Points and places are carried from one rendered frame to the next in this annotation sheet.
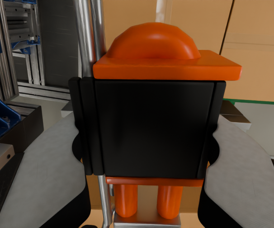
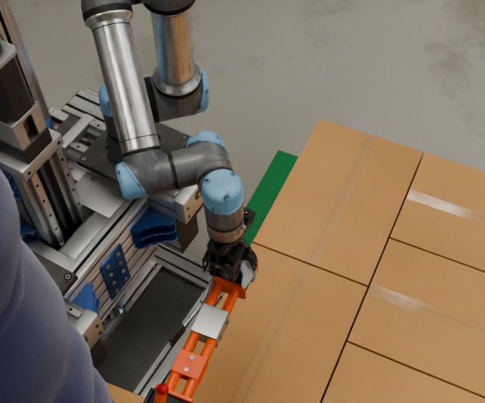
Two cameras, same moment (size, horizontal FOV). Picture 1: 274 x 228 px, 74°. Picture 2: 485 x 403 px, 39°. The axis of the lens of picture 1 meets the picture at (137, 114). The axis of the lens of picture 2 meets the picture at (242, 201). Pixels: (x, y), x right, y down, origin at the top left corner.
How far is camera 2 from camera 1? 151 cm
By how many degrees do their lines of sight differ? 62
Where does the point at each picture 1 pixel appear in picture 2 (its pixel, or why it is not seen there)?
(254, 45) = not seen: outside the picture
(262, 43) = not seen: outside the picture
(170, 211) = (226, 306)
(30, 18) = (113, 321)
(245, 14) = (346, 382)
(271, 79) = not seen: outside the picture
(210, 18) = (310, 373)
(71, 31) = (140, 366)
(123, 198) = (212, 295)
